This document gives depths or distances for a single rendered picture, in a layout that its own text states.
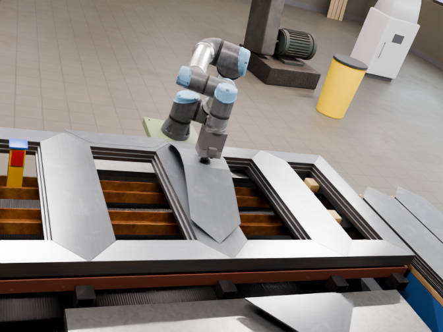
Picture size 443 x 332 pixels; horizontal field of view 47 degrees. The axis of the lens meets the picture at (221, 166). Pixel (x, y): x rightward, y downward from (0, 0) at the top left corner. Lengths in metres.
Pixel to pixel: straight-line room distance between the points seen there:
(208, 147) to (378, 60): 6.81
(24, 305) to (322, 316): 0.94
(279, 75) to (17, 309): 5.07
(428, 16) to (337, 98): 6.73
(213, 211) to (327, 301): 0.47
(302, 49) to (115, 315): 5.50
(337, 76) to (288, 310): 4.42
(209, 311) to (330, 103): 4.56
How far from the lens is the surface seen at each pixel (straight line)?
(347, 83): 5.84
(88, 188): 1.75
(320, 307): 1.71
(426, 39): 12.22
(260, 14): 6.49
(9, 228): 1.81
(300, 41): 6.62
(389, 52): 8.53
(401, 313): 1.96
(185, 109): 2.51
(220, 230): 1.68
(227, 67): 2.21
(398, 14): 8.47
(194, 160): 1.87
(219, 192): 1.78
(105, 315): 1.49
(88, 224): 1.59
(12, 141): 1.91
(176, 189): 1.85
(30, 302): 1.78
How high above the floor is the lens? 1.82
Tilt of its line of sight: 27 degrees down
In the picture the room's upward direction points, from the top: 18 degrees clockwise
